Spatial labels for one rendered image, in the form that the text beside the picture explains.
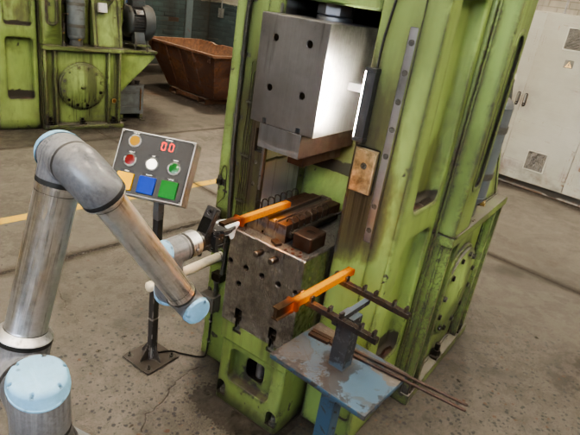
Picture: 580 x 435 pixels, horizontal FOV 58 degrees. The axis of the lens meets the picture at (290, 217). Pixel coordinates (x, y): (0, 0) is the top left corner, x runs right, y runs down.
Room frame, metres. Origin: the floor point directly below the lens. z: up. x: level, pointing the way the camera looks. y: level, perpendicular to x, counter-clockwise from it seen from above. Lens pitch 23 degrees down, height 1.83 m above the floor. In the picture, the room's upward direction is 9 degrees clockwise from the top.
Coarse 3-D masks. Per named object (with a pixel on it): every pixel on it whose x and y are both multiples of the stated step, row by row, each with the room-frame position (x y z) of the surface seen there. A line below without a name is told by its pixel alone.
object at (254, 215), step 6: (276, 204) 1.95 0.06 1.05; (282, 204) 1.97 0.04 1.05; (288, 204) 1.99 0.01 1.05; (258, 210) 1.86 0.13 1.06; (264, 210) 1.87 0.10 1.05; (270, 210) 1.89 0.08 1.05; (276, 210) 1.92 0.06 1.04; (234, 216) 1.75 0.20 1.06; (240, 216) 1.75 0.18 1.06; (246, 216) 1.78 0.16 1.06; (252, 216) 1.79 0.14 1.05; (258, 216) 1.82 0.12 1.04; (264, 216) 1.86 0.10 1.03; (222, 222) 1.67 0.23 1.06; (228, 222) 1.68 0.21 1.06; (234, 222) 1.70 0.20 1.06; (240, 222) 1.73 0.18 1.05; (246, 222) 1.76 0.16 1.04
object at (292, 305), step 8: (344, 272) 1.66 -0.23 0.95; (352, 272) 1.68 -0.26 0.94; (328, 280) 1.59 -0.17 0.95; (336, 280) 1.59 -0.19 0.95; (312, 288) 1.51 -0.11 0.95; (320, 288) 1.52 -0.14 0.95; (328, 288) 1.56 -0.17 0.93; (288, 296) 1.43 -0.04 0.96; (296, 296) 1.44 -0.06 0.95; (304, 296) 1.45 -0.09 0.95; (280, 304) 1.37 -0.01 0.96; (288, 304) 1.37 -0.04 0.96; (296, 304) 1.40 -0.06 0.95; (280, 312) 1.35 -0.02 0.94; (288, 312) 1.39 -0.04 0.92
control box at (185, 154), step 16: (128, 144) 2.14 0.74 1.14; (144, 144) 2.14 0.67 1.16; (160, 144) 2.13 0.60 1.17; (176, 144) 2.13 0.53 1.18; (192, 144) 2.13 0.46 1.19; (144, 160) 2.10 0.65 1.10; (160, 160) 2.10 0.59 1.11; (176, 160) 2.10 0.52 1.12; (192, 160) 2.10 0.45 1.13; (160, 176) 2.06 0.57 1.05; (176, 176) 2.06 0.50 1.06; (192, 176) 2.12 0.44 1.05; (128, 192) 2.03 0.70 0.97
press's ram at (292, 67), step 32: (288, 32) 1.95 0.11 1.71; (320, 32) 1.88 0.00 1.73; (352, 32) 1.99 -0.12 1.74; (288, 64) 1.94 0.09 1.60; (320, 64) 1.87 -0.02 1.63; (352, 64) 2.03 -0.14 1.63; (256, 96) 2.01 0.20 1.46; (288, 96) 1.93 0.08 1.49; (320, 96) 1.87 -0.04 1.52; (352, 96) 2.07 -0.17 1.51; (288, 128) 1.92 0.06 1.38; (320, 128) 1.90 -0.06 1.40; (352, 128) 2.11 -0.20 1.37
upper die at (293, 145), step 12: (264, 132) 1.98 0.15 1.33; (276, 132) 1.95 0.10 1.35; (288, 132) 1.92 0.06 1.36; (348, 132) 2.19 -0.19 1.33; (264, 144) 1.97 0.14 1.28; (276, 144) 1.94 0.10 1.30; (288, 144) 1.91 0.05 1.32; (300, 144) 1.89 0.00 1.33; (312, 144) 1.96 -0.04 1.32; (324, 144) 2.04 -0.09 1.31; (336, 144) 2.12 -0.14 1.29; (348, 144) 2.21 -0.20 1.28; (288, 156) 1.91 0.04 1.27; (300, 156) 1.90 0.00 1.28
